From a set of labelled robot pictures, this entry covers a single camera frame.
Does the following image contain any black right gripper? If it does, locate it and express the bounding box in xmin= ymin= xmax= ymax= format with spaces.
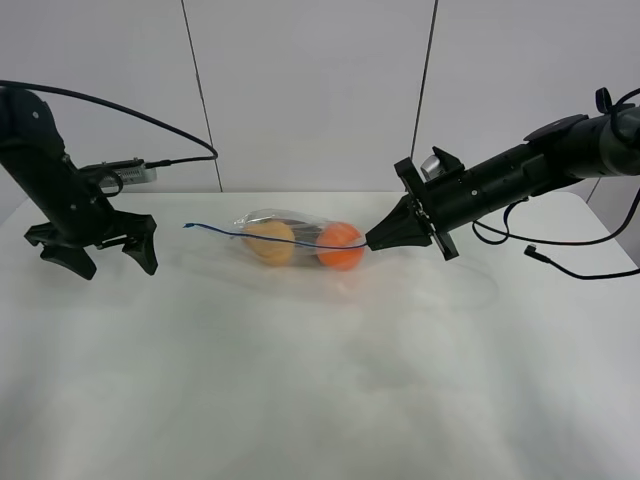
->
xmin=365 ymin=146 xmax=525 ymax=260

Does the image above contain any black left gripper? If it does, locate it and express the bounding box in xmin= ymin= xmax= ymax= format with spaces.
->
xmin=25 ymin=169 xmax=158 ymax=280

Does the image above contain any clear zip bag blue seal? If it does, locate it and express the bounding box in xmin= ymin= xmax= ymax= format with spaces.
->
xmin=184 ymin=209 xmax=368 ymax=270

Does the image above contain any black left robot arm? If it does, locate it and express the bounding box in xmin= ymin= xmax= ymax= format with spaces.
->
xmin=1 ymin=87 xmax=158 ymax=280

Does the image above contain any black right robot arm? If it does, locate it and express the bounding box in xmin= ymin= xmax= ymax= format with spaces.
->
xmin=365 ymin=107 xmax=639 ymax=260

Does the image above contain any orange fruit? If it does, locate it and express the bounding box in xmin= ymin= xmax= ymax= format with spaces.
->
xmin=316 ymin=222 xmax=364 ymax=271

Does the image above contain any yellow pear fruit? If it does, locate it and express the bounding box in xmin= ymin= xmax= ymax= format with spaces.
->
xmin=243 ymin=220 xmax=295 ymax=267

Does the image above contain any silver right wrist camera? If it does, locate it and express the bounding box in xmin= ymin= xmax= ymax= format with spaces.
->
xmin=420 ymin=155 xmax=446 ymax=182

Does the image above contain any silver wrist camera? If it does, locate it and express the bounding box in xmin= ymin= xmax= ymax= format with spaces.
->
xmin=80 ymin=158 xmax=157 ymax=186
xmin=420 ymin=155 xmax=446 ymax=182

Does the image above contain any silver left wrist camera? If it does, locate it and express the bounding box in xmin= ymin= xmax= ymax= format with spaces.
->
xmin=80 ymin=158 xmax=157 ymax=186

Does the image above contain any black cable left side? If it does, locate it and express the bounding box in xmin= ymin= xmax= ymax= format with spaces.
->
xmin=0 ymin=79 xmax=220 ymax=166

